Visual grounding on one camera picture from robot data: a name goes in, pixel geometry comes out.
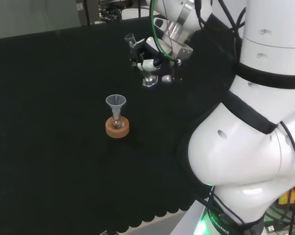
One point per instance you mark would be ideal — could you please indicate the clear round-bottom flask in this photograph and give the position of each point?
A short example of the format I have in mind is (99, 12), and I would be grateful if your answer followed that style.
(117, 123)

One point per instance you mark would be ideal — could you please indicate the yellow stop button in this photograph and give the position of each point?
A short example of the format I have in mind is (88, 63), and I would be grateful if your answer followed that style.
(290, 199)

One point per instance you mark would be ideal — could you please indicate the clear graduated cylinder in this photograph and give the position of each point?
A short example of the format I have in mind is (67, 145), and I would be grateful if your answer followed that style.
(149, 80)

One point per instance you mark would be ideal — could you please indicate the clear plastic funnel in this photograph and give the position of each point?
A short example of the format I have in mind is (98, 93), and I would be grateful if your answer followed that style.
(116, 101)

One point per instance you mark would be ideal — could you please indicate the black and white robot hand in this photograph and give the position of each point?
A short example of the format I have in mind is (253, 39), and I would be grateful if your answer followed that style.
(151, 47)

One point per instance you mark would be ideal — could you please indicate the black bench cloth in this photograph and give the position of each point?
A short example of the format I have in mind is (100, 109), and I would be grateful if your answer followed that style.
(52, 122)

